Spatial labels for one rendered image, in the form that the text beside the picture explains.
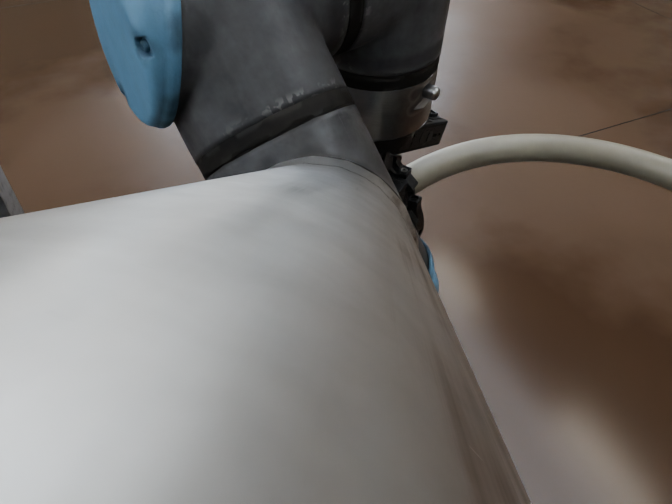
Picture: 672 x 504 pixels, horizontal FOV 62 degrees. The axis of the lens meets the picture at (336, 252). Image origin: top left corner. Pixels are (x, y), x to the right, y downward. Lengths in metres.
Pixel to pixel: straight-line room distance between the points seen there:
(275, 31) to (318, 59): 0.03
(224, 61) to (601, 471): 1.38
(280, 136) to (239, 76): 0.03
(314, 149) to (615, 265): 1.77
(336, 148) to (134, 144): 2.20
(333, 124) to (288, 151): 0.03
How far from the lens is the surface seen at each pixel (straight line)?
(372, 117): 0.39
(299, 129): 0.27
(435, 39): 0.39
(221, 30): 0.28
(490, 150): 0.62
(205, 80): 0.28
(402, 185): 0.47
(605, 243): 2.06
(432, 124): 0.52
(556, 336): 1.72
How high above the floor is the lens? 1.28
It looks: 44 degrees down
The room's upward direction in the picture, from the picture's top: straight up
